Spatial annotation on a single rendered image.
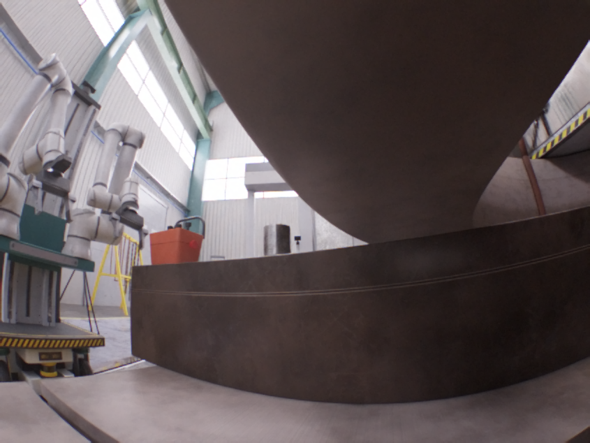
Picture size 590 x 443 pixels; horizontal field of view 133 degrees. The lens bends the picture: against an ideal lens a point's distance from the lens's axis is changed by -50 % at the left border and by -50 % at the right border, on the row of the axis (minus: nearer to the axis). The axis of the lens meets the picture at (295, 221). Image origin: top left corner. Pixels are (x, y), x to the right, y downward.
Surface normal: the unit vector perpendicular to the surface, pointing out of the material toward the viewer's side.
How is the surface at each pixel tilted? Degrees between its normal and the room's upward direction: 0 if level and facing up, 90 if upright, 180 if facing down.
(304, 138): 180
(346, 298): 90
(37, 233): 90
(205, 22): 180
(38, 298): 90
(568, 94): 90
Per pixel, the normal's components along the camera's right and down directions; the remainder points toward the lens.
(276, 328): -0.39, -0.26
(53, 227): 0.97, -0.10
